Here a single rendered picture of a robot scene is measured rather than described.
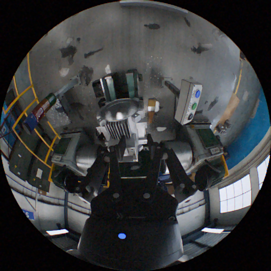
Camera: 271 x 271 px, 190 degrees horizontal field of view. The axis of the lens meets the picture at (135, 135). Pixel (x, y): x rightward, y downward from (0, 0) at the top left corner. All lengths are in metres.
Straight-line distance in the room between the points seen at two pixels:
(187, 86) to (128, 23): 0.45
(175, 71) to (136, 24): 0.36
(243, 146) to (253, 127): 1.22
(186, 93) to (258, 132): 5.34
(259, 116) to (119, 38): 5.59
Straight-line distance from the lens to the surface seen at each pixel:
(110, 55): 0.52
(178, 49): 0.57
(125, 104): 0.42
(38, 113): 0.38
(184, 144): 0.60
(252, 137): 5.57
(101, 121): 0.31
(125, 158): 0.41
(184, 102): 0.32
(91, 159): 0.60
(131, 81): 0.40
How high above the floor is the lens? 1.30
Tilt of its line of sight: 40 degrees down
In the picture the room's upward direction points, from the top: 179 degrees clockwise
